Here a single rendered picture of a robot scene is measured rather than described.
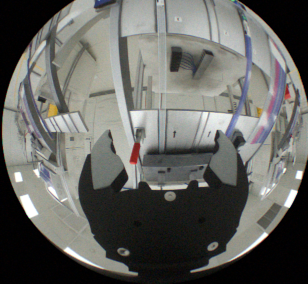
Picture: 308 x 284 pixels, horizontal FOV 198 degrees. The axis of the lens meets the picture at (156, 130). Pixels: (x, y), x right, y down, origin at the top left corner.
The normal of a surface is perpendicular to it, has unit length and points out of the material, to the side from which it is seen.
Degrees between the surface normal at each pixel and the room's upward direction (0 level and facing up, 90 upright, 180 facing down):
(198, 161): 135
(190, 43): 0
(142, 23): 45
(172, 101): 90
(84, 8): 0
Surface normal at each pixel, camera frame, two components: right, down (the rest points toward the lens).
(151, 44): 0.00, 1.00
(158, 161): -0.03, -0.75
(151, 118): -0.04, 0.66
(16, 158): 1.00, 0.00
